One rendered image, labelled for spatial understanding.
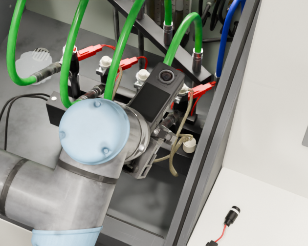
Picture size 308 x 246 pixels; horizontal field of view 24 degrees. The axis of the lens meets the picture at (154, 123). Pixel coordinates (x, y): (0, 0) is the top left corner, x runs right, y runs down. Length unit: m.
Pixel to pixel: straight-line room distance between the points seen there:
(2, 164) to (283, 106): 0.60
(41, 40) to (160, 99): 0.90
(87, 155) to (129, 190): 0.79
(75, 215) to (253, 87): 0.56
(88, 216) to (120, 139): 0.10
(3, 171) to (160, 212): 0.75
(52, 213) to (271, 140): 0.63
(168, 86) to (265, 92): 0.33
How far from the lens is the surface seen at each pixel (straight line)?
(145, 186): 1.59
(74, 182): 0.82
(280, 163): 1.39
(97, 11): 1.78
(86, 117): 0.80
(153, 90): 0.99
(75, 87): 1.51
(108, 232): 1.41
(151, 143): 1.00
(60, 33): 1.85
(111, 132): 0.79
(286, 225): 1.40
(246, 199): 1.42
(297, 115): 1.30
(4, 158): 0.87
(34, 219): 0.85
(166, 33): 1.44
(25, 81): 1.28
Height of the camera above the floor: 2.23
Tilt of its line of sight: 57 degrees down
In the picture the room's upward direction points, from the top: straight up
